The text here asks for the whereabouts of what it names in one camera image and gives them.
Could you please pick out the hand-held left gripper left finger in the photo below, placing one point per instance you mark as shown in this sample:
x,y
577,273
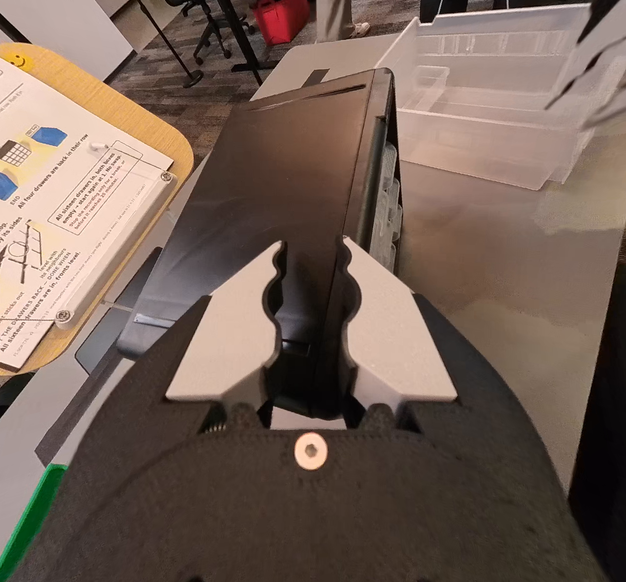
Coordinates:
x,y
225,347

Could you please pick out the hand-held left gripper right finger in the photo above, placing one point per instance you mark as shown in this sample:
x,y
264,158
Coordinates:
x,y
401,347

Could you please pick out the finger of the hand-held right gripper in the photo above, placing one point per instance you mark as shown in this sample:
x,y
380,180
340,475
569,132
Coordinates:
x,y
606,90
601,44

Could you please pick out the clear plastic bin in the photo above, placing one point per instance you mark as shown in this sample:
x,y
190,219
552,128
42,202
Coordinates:
x,y
489,151

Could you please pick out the rows of small clear drawers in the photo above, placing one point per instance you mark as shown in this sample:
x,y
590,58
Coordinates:
x,y
389,190

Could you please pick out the black drawer cabinet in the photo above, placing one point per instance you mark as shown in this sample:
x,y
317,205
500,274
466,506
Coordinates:
x,y
274,176

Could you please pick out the green plastic bin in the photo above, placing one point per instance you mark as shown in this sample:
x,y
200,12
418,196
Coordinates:
x,y
29,518

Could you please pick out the white stand ledge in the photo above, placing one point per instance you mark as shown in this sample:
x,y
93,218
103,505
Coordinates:
x,y
117,249

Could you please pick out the printed instruction sheet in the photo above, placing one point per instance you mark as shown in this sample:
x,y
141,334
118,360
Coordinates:
x,y
73,190

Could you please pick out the thin black pole stand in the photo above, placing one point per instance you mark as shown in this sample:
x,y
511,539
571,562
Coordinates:
x,y
190,77

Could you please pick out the short black tape piece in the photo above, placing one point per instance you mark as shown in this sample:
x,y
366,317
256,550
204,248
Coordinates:
x,y
317,78

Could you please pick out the black table leg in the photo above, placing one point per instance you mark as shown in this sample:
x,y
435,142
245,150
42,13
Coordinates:
x,y
234,29

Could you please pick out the red bag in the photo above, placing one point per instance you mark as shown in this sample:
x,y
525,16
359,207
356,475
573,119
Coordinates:
x,y
283,19

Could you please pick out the yellow smiley sticker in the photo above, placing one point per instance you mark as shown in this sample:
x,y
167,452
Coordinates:
x,y
18,61

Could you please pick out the white partition panel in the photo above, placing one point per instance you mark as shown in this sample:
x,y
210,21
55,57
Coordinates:
x,y
49,5

